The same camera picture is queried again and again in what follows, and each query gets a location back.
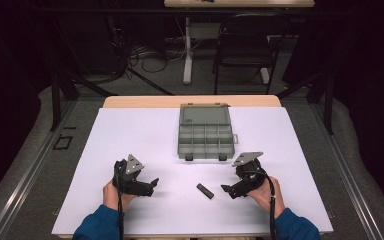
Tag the black folding chair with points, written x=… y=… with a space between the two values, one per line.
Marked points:
x=246 y=50

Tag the black metal stand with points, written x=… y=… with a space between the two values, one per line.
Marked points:
x=56 y=100
x=328 y=106

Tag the desk with white legs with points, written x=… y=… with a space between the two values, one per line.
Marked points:
x=188 y=60

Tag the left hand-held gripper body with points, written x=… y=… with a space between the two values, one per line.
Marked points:
x=128 y=180

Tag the white board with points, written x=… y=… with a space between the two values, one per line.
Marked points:
x=140 y=140

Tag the person's right hand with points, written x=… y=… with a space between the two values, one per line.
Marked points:
x=266 y=196

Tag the black usb stick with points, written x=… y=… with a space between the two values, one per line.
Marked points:
x=205 y=191

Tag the black tape strip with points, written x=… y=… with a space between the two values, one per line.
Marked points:
x=69 y=127

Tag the person's left hand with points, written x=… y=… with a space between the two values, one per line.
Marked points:
x=111 y=198

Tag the wooden table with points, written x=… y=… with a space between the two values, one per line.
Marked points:
x=140 y=101

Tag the clear grey compartment box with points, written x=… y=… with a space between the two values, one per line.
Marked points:
x=205 y=133

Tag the metal floor rail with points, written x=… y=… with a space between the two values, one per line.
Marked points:
x=30 y=173
x=346 y=173

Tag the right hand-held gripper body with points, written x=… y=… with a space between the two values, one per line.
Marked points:
x=251 y=176

